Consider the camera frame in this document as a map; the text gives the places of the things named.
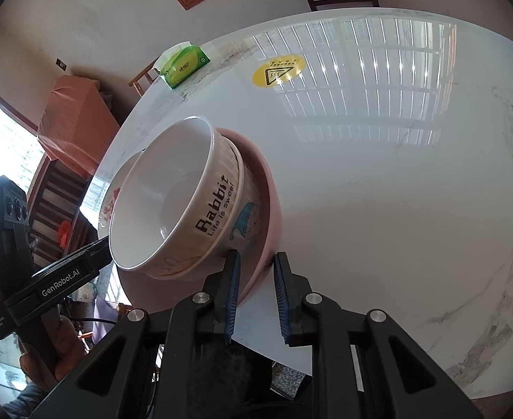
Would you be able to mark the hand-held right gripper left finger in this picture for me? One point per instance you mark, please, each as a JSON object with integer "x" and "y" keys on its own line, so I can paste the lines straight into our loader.
{"x": 232, "y": 297}

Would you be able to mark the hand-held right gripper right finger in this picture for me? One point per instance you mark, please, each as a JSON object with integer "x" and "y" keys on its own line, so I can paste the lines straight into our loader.
{"x": 280, "y": 297}

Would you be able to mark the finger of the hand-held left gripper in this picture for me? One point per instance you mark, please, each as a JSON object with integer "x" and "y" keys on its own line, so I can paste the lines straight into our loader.
{"x": 93, "y": 255}

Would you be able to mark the large pink bowl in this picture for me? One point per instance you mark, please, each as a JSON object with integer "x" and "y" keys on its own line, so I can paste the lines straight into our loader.
{"x": 269, "y": 244}

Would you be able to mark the white plate with red flowers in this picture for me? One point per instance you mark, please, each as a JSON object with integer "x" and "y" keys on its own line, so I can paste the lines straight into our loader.
{"x": 110, "y": 200}

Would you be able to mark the white bowl with blue cartoon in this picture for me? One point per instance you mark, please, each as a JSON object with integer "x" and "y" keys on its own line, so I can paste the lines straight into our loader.
{"x": 252, "y": 222}

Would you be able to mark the white bowl with orange rabbit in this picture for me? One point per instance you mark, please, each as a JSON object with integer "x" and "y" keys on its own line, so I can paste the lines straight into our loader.
{"x": 165, "y": 196}

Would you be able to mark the person's left hand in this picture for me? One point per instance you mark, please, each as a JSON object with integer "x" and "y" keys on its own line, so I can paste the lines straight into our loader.
{"x": 71, "y": 345}

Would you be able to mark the small red object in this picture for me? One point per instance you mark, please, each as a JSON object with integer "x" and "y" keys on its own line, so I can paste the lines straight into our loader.
{"x": 64, "y": 232}

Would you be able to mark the white and teal bottle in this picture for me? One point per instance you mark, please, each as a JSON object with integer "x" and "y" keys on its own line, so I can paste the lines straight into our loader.
{"x": 84, "y": 293}

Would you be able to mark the wooden slatted bench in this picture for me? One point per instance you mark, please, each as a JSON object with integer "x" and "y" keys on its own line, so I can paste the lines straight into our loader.
{"x": 51, "y": 200}

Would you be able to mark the orange cloth-covered furniture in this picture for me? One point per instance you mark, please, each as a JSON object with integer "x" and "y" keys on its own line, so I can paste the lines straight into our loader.
{"x": 77, "y": 126}

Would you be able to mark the light wooden chair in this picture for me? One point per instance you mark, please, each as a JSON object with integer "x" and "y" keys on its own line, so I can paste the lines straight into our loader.
{"x": 141, "y": 80}

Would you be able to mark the green tissue pack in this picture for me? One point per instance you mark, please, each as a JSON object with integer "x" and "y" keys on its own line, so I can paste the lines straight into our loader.
{"x": 186, "y": 63}

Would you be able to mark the yellow round sticker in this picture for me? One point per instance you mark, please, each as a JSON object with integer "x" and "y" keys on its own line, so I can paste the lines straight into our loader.
{"x": 278, "y": 70}

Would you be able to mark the dark wall switch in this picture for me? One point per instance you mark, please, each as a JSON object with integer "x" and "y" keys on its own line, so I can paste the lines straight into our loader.
{"x": 61, "y": 63}

